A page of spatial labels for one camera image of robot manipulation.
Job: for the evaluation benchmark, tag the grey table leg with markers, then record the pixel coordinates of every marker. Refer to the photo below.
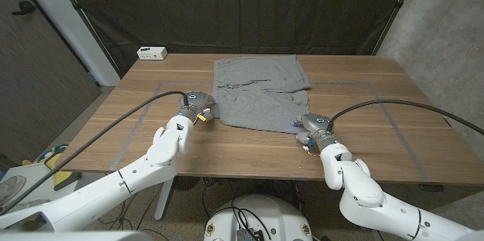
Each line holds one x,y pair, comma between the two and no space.
164,199

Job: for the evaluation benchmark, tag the grey fabric shorts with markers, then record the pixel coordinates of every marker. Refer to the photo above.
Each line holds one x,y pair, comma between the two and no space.
261,93

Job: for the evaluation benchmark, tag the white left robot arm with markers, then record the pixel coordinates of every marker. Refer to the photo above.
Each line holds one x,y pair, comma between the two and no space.
94,195

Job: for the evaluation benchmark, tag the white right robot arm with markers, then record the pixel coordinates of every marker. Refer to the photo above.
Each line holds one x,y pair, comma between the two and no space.
363,195

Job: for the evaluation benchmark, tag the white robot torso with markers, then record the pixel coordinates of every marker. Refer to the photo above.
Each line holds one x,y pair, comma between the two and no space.
264,214

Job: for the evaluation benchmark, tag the black backdrop curtain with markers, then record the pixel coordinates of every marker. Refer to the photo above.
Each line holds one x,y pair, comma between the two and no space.
242,7

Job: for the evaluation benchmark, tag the grey torso electronics box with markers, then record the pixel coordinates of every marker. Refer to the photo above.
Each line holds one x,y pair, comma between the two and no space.
246,234

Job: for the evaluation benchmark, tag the dark wooden door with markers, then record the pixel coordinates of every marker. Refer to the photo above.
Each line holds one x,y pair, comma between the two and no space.
38,82

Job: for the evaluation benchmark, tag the white door frame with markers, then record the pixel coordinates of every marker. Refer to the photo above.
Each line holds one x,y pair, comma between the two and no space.
75,33

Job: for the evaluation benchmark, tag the grey sneaker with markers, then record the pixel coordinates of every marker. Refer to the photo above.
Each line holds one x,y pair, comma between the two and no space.
11,186

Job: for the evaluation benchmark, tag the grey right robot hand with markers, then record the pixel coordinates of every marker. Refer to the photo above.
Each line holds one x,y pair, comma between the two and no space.
317,125

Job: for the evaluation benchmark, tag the dark round grille object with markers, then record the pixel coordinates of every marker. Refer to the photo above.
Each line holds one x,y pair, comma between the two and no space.
186,183

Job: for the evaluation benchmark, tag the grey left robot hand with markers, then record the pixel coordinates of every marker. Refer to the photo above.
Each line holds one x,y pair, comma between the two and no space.
198,103

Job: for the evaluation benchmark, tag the black backdrop stand pole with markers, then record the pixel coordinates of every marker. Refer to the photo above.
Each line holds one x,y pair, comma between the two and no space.
397,5
77,7

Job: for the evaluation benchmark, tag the white power strip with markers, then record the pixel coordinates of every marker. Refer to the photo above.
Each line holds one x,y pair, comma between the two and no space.
151,53

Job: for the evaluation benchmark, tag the yellow and teal floor item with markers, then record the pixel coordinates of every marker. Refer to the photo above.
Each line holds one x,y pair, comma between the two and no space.
62,177

